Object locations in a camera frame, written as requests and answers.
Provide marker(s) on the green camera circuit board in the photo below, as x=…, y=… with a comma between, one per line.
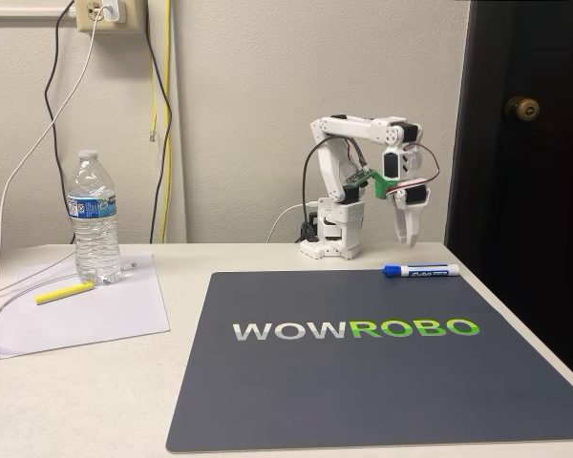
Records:
x=359, y=176

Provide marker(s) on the clear plastic water bottle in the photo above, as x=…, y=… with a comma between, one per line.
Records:
x=94, y=224

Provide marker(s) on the white paper sheet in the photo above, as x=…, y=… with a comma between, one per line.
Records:
x=86, y=319

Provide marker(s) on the white charger plug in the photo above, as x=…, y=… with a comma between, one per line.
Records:
x=114, y=10

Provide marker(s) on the dark grey WOWROBO mat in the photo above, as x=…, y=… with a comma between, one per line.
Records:
x=363, y=381

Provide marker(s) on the brass door knob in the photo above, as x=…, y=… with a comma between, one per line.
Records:
x=521, y=108

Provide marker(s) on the yellow highlighter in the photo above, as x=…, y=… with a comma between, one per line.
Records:
x=64, y=292

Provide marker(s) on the beige wall outlet plate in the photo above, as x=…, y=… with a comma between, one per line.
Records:
x=88, y=21

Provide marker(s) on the blue dry erase marker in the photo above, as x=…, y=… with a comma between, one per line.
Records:
x=425, y=271

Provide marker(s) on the dark door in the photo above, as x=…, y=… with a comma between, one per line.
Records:
x=530, y=238

